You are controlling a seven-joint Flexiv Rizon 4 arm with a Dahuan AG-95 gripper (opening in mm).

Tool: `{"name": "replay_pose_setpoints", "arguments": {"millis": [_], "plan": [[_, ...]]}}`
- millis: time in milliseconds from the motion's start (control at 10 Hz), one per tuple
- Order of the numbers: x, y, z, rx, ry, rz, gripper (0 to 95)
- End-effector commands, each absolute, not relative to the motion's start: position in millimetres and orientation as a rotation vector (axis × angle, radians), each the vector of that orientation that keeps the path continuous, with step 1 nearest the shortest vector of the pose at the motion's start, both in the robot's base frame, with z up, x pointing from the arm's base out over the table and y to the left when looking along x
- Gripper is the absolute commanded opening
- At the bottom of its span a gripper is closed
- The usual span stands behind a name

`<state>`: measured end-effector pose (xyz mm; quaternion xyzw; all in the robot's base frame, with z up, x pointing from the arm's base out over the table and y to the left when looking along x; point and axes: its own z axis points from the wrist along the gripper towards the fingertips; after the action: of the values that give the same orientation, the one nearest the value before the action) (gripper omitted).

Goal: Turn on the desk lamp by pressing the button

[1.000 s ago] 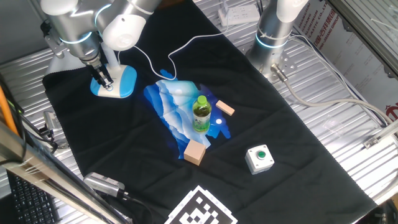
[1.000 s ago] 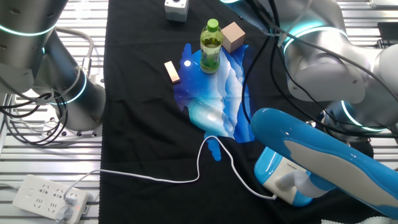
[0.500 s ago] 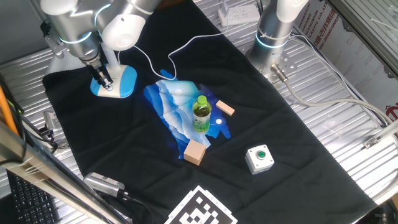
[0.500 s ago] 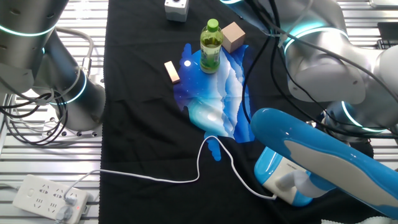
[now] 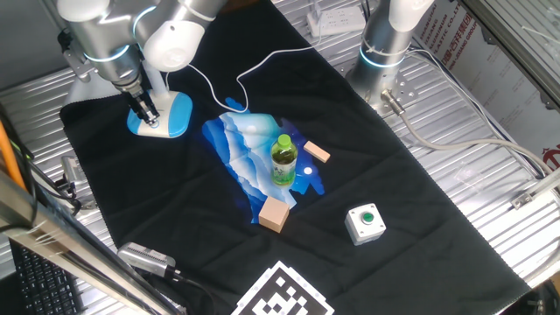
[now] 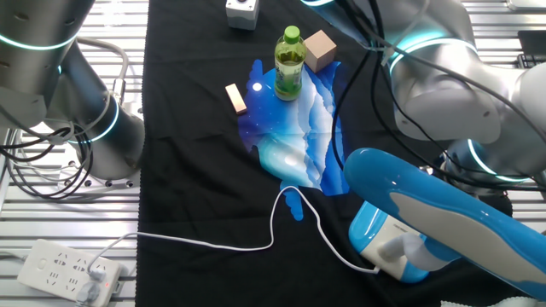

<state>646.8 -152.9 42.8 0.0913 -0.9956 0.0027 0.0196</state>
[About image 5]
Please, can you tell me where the black cable bundle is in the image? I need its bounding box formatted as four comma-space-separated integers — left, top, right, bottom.
0, 102, 84, 233

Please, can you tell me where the white box green button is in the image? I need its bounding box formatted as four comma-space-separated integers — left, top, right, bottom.
344, 202, 388, 247

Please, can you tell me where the blue mountain print patch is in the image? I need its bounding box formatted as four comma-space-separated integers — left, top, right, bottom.
200, 96, 327, 224

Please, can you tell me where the aluminium frame bar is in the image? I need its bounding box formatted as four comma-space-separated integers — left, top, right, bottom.
0, 170, 185, 315

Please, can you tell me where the white cloth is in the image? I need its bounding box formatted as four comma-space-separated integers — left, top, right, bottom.
64, 65, 128, 106

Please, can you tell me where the orange cable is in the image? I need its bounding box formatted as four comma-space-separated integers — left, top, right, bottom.
0, 120, 27, 192

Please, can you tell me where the blue white desk lamp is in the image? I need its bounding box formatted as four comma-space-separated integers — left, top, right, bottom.
126, 59, 193, 139

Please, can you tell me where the black camera cable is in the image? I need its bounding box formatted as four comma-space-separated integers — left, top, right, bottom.
165, 266, 216, 315

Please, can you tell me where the thin white cable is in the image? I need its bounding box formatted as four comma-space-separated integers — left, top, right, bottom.
406, 48, 548, 176

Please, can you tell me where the silver clamp device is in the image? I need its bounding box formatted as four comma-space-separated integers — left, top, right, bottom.
60, 155, 95, 209

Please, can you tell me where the green tea bottle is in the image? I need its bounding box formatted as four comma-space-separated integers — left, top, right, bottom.
269, 133, 299, 187

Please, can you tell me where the aluminium frame rail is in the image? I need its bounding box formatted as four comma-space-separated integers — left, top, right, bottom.
458, 0, 560, 110

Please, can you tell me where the black white marker board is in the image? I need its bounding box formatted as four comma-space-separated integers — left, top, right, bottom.
229, 260, 336, 315

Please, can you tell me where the wooden cube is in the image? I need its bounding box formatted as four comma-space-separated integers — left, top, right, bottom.
257, 195, 291, 235

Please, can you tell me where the black cloth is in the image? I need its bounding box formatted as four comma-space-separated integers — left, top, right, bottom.
59, 0, 533, 315

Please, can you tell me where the silver camera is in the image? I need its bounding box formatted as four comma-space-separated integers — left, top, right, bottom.
116, 241, 177, 278

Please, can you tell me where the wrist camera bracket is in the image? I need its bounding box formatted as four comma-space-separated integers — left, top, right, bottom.
56, 28, 95, 84

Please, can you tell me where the white power strip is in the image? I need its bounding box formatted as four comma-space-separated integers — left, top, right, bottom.
305, 3, 367, 39

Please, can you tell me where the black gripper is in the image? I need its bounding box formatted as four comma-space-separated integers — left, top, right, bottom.
127, 89, 161, 128

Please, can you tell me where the white board red print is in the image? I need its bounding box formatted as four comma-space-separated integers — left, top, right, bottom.
410, 0, 560, 172

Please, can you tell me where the flat wooden block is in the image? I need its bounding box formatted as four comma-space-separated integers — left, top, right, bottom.
303, 140, 332, 165

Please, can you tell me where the black keyboard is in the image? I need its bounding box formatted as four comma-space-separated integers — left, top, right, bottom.
8, 240, 84, 315

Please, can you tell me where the thick grey robot cable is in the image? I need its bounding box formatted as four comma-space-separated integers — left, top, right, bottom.
379, 89, 555, 176

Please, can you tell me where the aluminium profile piece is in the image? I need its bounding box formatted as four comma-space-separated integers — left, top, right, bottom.
511, 168, 560, 210

